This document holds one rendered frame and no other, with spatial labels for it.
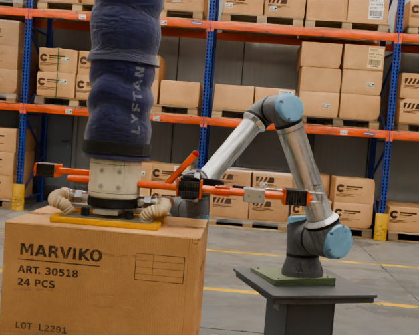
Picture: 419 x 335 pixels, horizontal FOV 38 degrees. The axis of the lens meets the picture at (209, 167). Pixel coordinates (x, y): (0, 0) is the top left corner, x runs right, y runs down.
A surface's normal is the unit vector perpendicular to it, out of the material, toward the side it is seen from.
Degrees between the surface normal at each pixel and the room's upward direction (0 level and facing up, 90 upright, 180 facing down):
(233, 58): 90
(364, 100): 86
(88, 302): 90
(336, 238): 91
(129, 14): 75
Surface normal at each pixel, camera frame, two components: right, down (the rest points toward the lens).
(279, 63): -0.05, 0.05
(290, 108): 0.43, -0.09
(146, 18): 0.63, -0.19
